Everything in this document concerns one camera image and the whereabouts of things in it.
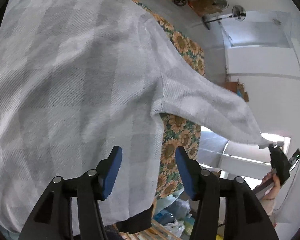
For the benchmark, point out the brown paper bag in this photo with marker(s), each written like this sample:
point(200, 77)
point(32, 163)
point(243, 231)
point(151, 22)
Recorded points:
point(204, 7)

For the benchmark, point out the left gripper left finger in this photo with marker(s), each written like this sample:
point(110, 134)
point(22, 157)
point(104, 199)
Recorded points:
point(68, 209)

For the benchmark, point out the standing fan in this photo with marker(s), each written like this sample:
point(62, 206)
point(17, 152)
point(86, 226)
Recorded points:
point(238, 13)

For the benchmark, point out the grey knit sweater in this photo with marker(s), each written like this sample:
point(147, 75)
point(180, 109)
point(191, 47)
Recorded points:
point(78, 77)

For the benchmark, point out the cardboard box with items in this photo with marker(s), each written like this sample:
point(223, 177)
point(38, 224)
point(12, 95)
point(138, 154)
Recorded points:
point(238, 88)

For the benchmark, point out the person right hand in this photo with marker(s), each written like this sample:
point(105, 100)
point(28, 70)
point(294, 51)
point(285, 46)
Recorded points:
point(273, 192)

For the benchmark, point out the sunflower pattern bed cover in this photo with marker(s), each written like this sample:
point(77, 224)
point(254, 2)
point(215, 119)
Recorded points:
point(177, 131)

